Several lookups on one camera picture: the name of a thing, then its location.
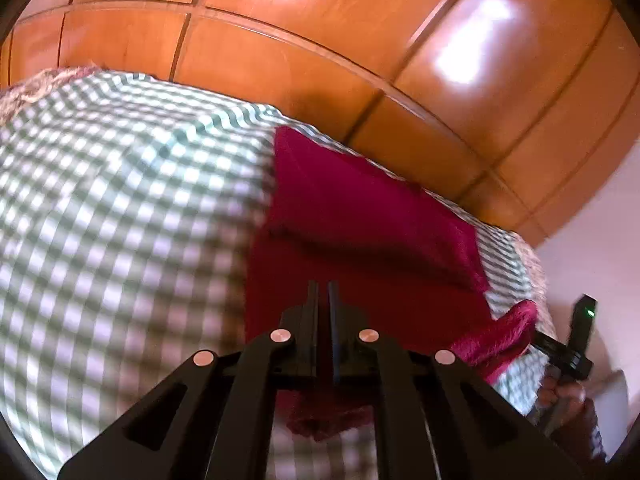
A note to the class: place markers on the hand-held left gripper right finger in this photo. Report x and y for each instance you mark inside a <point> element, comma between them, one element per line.
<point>336,330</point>

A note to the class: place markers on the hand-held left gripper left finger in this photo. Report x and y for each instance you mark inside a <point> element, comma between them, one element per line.
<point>311,330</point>

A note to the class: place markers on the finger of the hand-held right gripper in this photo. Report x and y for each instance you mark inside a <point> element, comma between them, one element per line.
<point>550,347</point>

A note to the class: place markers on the dark red fleece garment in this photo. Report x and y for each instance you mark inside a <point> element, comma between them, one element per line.
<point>360,220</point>

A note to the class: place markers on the person's right forearm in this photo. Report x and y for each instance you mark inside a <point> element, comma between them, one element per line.
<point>585,430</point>

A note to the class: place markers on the person's right hand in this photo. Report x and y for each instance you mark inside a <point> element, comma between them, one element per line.
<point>562,392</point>

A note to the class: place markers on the green white checked blanket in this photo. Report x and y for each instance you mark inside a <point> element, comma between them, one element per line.
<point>125,235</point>

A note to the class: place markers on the wooden panelled wardrobe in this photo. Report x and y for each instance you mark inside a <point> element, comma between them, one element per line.
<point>300,35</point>

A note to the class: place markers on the floral bed sheet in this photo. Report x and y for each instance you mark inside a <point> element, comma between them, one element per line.
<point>30,92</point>

